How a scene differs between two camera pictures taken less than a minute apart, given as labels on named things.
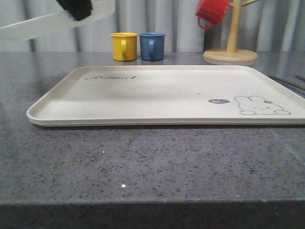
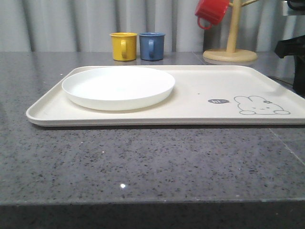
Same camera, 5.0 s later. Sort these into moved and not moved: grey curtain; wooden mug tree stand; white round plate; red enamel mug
Moved: white round plate
Not moved: red enamel mug; grey curtain; wooden mug tree stand
